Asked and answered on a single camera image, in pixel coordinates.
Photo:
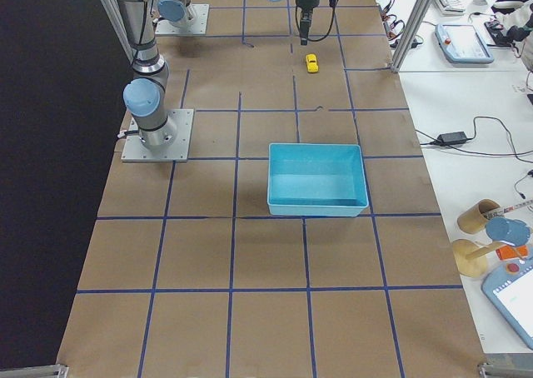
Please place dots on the blue teach pendant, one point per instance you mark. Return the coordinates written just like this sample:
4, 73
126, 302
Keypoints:
462, 44
509, 289

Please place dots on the aluminium corner bracket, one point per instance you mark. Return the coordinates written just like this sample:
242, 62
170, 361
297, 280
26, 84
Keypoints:
488, 370
51, 371

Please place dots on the orange small object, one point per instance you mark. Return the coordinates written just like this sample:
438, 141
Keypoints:
508, 252

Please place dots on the yellow beetle toy car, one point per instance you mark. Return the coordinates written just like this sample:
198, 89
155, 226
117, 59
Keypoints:
312, 65

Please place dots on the aluminium corner bracket right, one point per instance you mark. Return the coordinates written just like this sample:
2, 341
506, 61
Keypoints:
488, 370

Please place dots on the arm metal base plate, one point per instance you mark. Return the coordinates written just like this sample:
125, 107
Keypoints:
180, 20
171, 143

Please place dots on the light blue plastic bin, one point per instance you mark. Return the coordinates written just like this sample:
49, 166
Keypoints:
306, 179

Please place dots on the far blue teach pendant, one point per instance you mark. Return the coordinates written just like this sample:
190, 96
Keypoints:
462, 44

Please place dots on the white keyboard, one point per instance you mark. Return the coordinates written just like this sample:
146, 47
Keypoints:
450, 7

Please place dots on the aluminium side frame post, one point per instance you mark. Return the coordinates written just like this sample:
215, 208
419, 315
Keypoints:
411, 28

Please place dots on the aluminium corner bracket left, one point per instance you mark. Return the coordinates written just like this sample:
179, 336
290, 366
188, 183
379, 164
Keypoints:
51, 371

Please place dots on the black power adapter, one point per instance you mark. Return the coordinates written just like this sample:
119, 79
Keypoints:
452, 138

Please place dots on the cardboard tube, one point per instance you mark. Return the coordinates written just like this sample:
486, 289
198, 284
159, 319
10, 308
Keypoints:
473, 220

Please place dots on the near blue teach pendant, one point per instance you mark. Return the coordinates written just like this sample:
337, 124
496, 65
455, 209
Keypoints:
509, 289

